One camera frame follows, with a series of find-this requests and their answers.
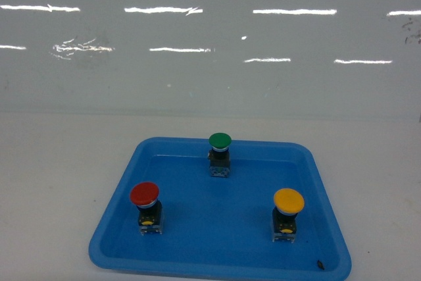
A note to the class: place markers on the red mushroom push button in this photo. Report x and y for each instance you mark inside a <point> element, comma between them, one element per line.
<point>145,196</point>

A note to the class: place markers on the yellow mushroom push button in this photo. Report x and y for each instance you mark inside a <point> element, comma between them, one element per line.
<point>288,203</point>

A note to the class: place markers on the green mushroom push button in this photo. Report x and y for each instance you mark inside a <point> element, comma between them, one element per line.
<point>219,155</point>

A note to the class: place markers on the blue plastic tray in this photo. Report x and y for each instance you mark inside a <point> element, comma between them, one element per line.
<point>220,228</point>

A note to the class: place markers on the small dark debris chip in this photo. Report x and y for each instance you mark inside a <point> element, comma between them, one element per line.
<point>320,265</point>

